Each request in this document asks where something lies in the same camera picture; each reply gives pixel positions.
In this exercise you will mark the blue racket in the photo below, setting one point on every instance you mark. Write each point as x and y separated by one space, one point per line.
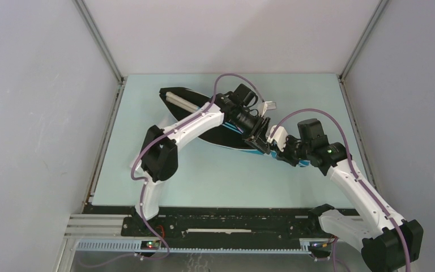
180 102

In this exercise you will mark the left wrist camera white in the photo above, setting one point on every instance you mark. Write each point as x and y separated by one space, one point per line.
266 106

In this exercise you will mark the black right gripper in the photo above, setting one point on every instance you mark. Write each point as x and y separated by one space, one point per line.
284 154

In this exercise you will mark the grey cable duct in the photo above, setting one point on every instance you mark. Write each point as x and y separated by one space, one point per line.
109 245

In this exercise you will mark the aluminium frame post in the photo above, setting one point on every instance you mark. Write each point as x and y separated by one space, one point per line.
98 38
366 34

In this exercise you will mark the blue racket bag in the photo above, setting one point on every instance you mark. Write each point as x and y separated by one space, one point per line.
225 135

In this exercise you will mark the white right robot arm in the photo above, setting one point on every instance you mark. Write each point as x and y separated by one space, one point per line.
385 239

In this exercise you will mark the aluminium frame post right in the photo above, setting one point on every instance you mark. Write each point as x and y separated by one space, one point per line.
366 34

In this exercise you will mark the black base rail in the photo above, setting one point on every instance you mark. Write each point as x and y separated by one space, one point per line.
228 228

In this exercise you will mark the aluminium frame post left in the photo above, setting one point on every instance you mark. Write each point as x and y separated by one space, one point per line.
98 38

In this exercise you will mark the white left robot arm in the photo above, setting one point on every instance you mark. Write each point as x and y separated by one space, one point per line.
235 119

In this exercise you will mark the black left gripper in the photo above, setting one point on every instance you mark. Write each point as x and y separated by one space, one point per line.
258 137

